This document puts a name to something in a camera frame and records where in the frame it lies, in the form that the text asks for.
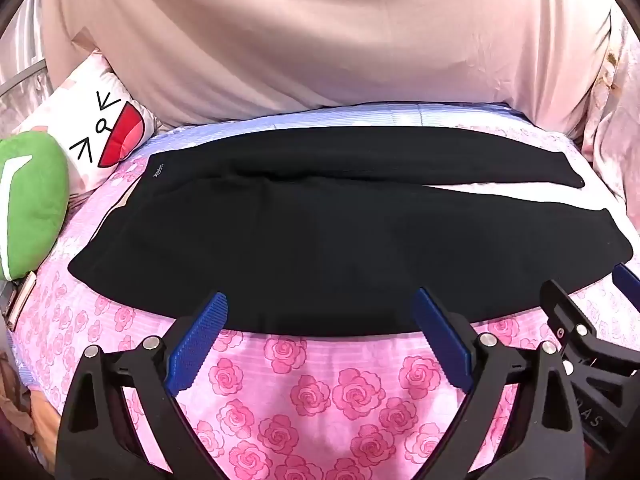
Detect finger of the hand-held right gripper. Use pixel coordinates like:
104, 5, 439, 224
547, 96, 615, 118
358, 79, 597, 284
612, 262, 640, 307
540, 280, 640, 377

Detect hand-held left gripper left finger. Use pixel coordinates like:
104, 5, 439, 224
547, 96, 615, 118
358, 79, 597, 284
56, 291, 236, 480

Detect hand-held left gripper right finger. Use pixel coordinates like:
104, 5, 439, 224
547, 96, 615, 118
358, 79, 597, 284
410, 287, 587, 480

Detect black pants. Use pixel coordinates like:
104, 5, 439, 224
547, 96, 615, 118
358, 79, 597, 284
69, 127, 632, 336

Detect pink floral bedsheet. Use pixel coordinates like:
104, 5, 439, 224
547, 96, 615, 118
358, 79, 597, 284
10, 101, 640, 480

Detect pale pink floral cloth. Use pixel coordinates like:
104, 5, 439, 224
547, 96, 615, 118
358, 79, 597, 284
570, 5, 640, 261

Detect tan brown cloth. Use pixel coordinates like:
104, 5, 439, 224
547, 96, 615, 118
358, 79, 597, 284
0, 350, 56, 461

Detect green plush pillow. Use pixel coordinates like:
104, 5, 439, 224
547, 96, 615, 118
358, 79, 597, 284
0, 131, 69, 281

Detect white cartoon face pillow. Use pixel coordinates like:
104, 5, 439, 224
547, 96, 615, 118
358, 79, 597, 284
17, 52, 158, 193

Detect grey metal rod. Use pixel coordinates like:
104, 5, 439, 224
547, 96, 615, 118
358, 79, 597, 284
0, 62, 51, 97

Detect beige quilt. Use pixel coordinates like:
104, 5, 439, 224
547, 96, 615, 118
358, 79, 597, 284
40, 0, 623, 136

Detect shiny satin curtain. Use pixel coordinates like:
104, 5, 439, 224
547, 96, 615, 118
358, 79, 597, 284
0, 0, 56, 131

